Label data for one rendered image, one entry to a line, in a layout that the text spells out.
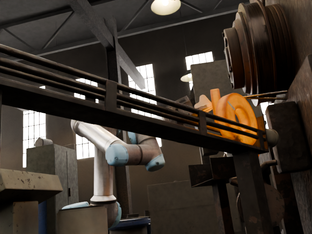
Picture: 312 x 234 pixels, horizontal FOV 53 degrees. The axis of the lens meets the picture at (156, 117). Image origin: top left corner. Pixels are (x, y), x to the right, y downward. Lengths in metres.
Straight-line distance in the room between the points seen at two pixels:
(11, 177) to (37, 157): 4.00
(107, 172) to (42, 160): 3.32
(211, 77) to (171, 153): 7.66
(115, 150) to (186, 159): 10.54
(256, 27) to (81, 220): 0.96
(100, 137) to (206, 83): 3.15
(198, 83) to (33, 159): 2.57
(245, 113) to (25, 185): 0.61
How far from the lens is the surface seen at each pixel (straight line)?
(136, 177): 11.89
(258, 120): 0.96
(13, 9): 12.50
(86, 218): 0.76
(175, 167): 11.58
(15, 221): 0.81
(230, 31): 1.44
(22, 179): 0.79
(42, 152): 4.73
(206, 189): 3.74
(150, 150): 1.12
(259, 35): 1.31
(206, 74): 4.26
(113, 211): 1.46
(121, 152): 1.05
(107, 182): 1.44
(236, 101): 0.89
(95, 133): 1.21
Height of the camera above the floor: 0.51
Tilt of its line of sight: 16 degrees up
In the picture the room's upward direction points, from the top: 7 degrees counter-clockwise
